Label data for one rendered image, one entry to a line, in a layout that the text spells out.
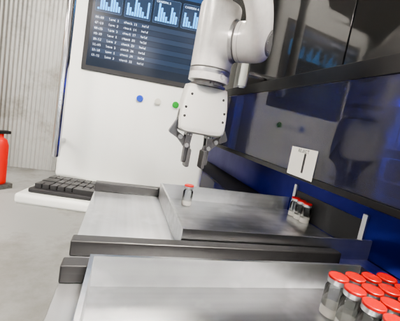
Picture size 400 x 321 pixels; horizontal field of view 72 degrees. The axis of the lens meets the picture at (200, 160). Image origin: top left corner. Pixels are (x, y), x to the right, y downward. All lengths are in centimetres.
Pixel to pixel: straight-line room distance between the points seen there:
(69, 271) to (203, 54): 43
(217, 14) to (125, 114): 51
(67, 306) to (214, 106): 43
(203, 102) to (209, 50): 10
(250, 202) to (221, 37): 39
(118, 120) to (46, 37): 376
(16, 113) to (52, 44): 109
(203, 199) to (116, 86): 51
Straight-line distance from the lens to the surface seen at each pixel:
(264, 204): 74
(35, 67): 465
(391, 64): 51
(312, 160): 58
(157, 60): 98
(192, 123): 57
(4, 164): 366
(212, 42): 58
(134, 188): 64
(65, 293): 32
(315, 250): 49
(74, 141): 103
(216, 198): 68
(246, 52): 56
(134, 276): 32
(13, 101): 471
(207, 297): 33
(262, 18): 54
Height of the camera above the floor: 106
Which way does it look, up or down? 7 degrees down
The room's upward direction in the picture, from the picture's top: 10 degrees clockwise
